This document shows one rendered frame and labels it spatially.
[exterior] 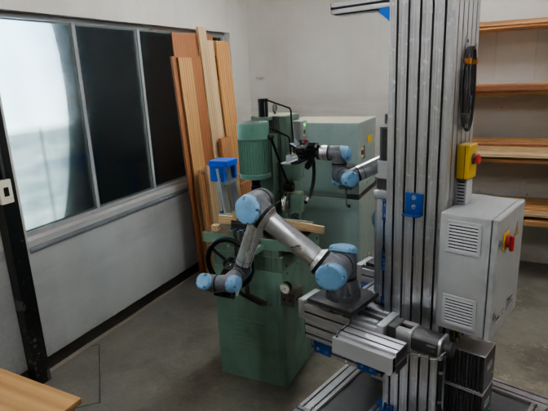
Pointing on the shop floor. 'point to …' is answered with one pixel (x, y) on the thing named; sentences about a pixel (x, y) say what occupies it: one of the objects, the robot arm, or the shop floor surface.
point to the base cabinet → (265, 329)
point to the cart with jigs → (33, 395)
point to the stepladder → (224, 166)
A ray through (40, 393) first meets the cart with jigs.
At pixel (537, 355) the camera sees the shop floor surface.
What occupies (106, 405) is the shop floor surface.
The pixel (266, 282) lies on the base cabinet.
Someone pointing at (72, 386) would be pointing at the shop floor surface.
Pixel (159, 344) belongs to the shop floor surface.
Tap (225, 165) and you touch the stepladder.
